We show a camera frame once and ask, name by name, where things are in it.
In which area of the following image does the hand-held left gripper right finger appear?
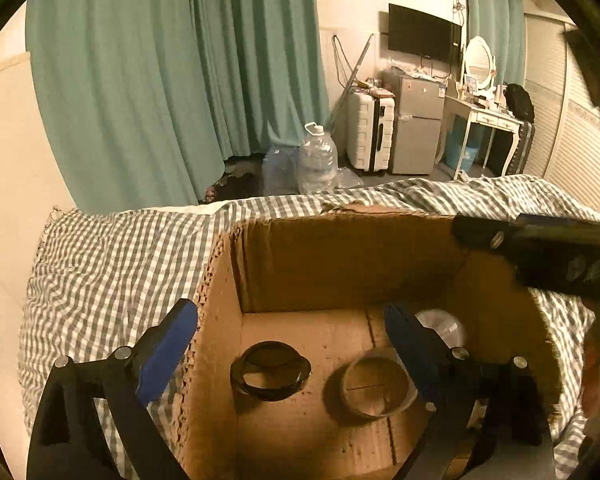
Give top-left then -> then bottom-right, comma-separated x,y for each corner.
384,302 -> 553,480

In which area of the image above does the folded metal rack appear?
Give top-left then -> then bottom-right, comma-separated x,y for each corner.
329,35 -> 374,117

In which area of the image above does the dark chair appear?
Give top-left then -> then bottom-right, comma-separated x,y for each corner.
504,119 -> 537,177

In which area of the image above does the white suitcase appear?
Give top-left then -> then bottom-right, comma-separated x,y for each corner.
346,91 -> 397,172

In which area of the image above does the wide teal curtain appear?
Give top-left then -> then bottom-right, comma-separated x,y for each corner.
25,0 -> 227,214

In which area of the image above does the clutter on suitcase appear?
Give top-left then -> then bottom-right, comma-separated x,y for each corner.
354,76 -> 397,99

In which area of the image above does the silver small fridge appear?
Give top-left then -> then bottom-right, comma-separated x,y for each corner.
390,72 -> 449,176

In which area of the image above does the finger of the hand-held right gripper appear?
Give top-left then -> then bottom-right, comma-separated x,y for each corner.
452,214 -> 524,257

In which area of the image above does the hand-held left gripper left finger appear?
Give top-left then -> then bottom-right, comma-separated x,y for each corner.
26,298 -> 199,480

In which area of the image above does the white louvred wardrobe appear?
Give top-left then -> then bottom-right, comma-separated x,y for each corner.
522,10 -> 600,212

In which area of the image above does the brown tape roll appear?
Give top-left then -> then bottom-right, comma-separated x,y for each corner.
340,352 -> 419,419

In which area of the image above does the white dressing table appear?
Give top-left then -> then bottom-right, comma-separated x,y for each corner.
437,91 -> 524,182

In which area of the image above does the narrow teal curtain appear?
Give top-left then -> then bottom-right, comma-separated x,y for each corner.
190,0 -> 332,162

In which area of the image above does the clear plastic wrapper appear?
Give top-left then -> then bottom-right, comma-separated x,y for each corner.
414,309 -> 469,350

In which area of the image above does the black ring-shaped lid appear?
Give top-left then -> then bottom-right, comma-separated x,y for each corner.
230,341 -> 312,402

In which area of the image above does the large clear water bottle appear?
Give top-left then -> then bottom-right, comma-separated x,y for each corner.
298,122 -> 339,195

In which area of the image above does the teal curtain beside wardrobe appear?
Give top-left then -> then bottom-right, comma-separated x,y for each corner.
462,0 -> 529,87

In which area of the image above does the black wall television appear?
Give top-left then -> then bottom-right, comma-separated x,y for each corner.
387,3 -> 464,66

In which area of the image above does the grey checked blanket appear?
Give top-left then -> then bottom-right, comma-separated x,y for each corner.
17,175 -> 600,480

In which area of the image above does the clear plastic water jug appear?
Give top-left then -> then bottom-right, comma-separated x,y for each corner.
262,144 -> 301,196

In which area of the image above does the cardboard box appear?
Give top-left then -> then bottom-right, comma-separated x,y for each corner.
174,204 -> 565,480

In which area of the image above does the white oval mirror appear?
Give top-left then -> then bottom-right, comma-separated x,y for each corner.
462,36 -> 496,93

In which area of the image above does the blue bin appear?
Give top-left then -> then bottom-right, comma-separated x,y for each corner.
445,129 -> 482,171

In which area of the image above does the black bag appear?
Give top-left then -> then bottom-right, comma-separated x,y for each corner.
503,83 -> 536,122

